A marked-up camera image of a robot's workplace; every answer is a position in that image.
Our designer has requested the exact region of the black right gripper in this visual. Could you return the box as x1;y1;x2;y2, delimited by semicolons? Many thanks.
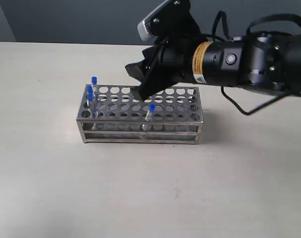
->
125;37;198;101

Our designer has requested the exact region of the blue-capped tube back row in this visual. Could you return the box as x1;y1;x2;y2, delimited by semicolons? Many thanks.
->
91;76;99;99

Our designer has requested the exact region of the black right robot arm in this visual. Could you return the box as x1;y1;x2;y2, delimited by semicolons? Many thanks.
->
125;32;301;100

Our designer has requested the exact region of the stainless steel test tube rack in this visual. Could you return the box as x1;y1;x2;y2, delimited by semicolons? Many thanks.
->
76;85;204;144

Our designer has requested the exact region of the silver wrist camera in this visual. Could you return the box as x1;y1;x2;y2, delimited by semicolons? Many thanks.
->
137;0;177;42

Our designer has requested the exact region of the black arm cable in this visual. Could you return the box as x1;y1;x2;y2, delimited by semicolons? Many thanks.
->
211;11;301;116

